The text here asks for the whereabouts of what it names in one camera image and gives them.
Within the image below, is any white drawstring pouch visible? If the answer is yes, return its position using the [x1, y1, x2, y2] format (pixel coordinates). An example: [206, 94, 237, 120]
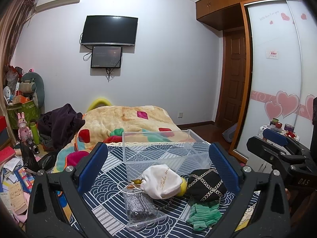
[140, 164, 183, 199]

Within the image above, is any clear plastic storage box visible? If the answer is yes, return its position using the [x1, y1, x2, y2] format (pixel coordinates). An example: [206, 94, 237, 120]
[122, 130, 212, 180]

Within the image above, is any beige patterned fleece blanket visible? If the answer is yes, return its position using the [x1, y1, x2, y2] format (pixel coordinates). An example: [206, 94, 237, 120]
[53, 105, 189, 173]

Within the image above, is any grey neck pillow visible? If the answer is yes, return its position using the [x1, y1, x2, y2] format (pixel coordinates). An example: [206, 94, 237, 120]
[21, 72, 45, 108]

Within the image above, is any striped pink curtain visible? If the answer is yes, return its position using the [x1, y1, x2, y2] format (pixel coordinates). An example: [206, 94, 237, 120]
[0, 0, 38, 139]

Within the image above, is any black checkered cloth bag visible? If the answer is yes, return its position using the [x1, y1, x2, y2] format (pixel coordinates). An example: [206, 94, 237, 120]
[186, 167, 227, 202]

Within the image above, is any grey glitter pouch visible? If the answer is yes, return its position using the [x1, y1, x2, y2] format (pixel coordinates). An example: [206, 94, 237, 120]
[121, 188, 167, 230]

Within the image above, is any yellow chair back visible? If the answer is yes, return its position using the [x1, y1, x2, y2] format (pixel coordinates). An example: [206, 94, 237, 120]
[87, 98, 112, 112]

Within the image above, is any black wall television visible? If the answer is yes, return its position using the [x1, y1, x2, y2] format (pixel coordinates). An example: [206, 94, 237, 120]
[81, 15, 138, 46]

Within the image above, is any green knitted sock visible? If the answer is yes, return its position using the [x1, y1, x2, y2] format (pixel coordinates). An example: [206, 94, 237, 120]
[186, 201, 222, 231]

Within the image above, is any brown wooden door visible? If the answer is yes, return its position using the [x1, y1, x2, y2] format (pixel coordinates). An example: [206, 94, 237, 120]
[216, 27, 246, 129]

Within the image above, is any yellow plush ball toy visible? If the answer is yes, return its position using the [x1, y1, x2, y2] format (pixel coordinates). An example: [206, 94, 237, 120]
[176, 177, 187, 197]

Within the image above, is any dark purple clothes pile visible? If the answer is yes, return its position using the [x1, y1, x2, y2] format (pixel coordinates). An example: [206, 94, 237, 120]
[37, 104, 85, 152]

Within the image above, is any pink rabbit figurine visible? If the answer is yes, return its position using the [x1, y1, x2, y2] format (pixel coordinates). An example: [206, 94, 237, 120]
[17, 112, 33, 142]

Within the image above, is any green storage box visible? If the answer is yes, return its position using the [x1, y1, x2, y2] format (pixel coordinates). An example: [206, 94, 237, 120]
[7, 101, 41, 130]

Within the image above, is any white heart sliding wardrobe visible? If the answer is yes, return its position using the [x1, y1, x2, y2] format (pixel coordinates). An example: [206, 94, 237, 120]
[237, 0, 316, 157]

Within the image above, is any small black wall monitor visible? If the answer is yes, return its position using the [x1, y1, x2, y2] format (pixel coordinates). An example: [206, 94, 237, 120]
[91, 46, 122, 69]

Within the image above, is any green bottle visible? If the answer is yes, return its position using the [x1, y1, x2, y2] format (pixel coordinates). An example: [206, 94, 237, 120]
[30, 121, 40, 145]

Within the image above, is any red box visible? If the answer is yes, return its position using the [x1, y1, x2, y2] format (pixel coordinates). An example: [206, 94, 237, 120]
[0, 147, 16, 165]

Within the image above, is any amber pendant on cord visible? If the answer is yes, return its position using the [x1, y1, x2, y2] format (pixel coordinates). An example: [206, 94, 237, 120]
[127, 179, 142, 189]

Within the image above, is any navy wave pattern bedsheet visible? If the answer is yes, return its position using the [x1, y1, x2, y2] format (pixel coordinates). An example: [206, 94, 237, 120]
[69, 142, 261, 238]

